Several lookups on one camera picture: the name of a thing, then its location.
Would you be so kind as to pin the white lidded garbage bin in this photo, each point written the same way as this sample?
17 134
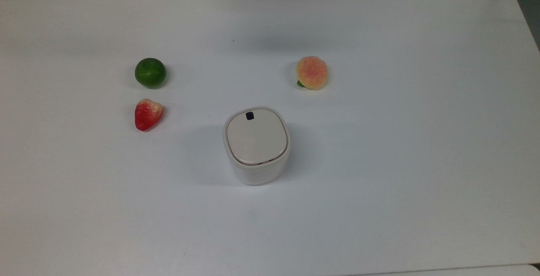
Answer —
257 141

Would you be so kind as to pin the green toy lime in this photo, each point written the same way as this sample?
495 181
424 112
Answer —
150 73

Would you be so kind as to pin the toy peach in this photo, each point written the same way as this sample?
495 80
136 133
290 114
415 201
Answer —
312 72

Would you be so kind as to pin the toy strawberry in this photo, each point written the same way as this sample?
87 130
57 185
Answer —
147 115

